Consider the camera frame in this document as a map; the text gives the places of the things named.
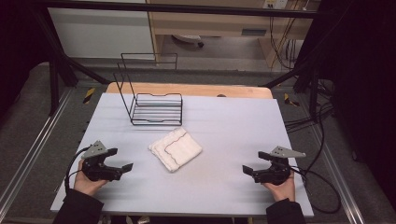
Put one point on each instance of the white cabinet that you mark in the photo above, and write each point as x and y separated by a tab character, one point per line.
99	34

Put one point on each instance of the white rounded object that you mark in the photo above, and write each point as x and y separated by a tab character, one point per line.
186	38

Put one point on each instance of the yellow black tape strip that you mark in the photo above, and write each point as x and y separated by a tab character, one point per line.
290	101
89	95

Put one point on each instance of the pale foam board mat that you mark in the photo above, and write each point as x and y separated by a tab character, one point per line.
233	130

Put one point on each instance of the white towel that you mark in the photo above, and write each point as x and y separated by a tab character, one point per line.
177	149

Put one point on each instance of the person's left hand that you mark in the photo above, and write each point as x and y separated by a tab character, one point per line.
85	186

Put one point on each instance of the dark curtain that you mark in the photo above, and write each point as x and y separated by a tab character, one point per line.
364	77
18	46

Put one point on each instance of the person's right hand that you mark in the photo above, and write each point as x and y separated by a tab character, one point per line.
285	192

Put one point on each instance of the black metal frame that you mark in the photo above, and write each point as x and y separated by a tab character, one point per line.
186	8

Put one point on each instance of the white power strip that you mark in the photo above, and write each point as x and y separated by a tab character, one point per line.
275	3

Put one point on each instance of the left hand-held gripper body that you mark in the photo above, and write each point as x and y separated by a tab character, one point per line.
96	170

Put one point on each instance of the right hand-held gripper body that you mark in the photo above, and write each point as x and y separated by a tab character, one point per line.
275	174

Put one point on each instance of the aluminium rail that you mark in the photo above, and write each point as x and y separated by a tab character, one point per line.
34	149
337	174

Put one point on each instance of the light wooden desk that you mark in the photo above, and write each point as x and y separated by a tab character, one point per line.
202	26

